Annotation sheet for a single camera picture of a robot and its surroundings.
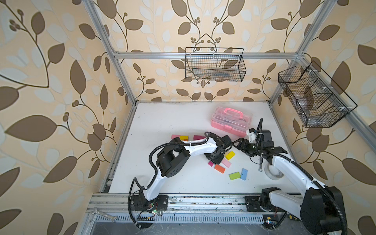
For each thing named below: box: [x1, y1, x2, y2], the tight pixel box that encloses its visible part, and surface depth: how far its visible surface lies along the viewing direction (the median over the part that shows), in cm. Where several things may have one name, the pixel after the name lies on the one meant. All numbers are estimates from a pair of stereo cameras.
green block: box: [228, 171, 241, 181], surface depth 85 cm
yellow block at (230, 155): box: [225, 150, 236, 161], surface depth 93 cm
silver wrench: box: [91, 207, 118, 223], surface depth 74 cm
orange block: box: [213, 164, 226, 174], surface depth 88 cm
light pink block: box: [221, 157, 232, 168], surface depth 90 cm
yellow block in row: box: [179, 135, 190, 141], surface depth 101 cm
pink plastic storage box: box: [210, 106, 253, 138], surface depth 98 cm
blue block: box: [239, 168, 249, 181], surface depth 86 cm
